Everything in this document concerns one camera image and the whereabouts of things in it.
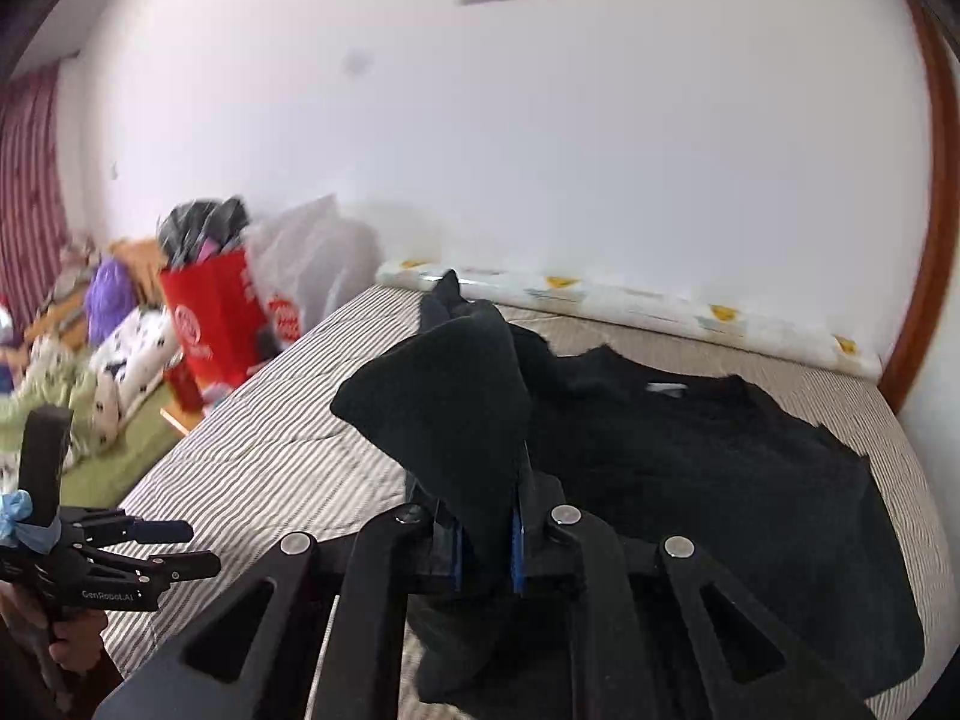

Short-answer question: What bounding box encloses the green blanket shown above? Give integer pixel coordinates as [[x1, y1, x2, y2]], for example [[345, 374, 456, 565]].
[[0, 367, 188, 511]]

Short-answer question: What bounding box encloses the rolled white printed mat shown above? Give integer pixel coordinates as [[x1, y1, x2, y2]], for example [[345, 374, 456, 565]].
[[375, 259, 882, 376]]

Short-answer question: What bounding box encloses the striped bed mattress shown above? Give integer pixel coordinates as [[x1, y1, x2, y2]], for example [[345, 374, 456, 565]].
[[101, 281, 960, 720]]

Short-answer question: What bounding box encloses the purple cloth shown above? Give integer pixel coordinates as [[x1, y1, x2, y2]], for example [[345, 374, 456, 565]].
[[84, 256, 147, 342]]

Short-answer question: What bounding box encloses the red striped curtain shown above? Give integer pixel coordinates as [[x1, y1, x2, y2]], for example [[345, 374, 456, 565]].
[[0, 64, 72, 331]]

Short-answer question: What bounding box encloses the white plastic bag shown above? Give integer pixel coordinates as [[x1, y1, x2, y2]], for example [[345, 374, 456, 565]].
[[244, 195, 380, 350]]

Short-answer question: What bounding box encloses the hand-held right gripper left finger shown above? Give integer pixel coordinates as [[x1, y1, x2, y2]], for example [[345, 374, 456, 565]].
[[94, 499, 470, 720]]

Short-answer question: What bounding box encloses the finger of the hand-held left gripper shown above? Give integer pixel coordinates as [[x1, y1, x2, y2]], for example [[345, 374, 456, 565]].
[[66, 508, 194, 546], [81, 550, 222, 595]]

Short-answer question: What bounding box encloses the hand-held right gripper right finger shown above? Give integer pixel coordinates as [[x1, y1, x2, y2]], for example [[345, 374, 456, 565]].
[[510, 469, 878, 720]]

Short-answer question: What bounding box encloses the dark plaid cloth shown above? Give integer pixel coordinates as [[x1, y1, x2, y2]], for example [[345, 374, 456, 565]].
[[157, 196, 250, 271]]

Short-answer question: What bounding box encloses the red paper bag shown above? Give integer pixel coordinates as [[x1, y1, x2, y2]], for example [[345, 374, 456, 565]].
[[159, 249, 280, 391]]

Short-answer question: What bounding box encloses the wooden bedside table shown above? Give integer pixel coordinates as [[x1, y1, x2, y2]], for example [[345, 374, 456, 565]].
[[161, 401, 218, 436]]

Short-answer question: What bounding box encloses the white polka dot pillow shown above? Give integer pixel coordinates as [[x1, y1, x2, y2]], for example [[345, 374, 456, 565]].
[[90, 306, 181, 451]]

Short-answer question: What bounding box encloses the multicoloured patterned cloth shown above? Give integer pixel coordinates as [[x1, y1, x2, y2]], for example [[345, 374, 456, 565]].
[[22, 240, 102, 350]]

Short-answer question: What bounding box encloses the person's left hand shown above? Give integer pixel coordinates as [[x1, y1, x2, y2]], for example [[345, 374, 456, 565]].
[[0, 589, 110, 698]]

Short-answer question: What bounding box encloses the black sweater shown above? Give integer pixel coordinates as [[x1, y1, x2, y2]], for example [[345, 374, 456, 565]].
[[330, 270, 925, 710]]

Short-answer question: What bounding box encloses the orange cloth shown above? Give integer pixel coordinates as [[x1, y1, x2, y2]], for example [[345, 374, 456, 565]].
[[109, 238, 170, 301]]

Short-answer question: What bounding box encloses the brown wooden door frame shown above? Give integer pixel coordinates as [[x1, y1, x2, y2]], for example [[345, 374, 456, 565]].
[[877, 0, 960, 417]]

